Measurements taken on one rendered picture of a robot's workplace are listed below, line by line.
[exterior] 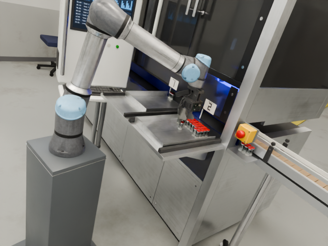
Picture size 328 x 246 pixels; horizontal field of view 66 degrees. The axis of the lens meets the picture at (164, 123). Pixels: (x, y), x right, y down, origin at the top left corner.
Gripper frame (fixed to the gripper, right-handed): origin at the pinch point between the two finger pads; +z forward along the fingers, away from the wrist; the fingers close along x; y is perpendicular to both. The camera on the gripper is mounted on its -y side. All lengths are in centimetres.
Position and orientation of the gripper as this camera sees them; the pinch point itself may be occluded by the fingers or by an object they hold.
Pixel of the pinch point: (181, 119)
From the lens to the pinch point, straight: 133.8
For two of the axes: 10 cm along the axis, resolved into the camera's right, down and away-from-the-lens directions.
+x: 8.0, -0.7, 5.9
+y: 5.5, 4.8, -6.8
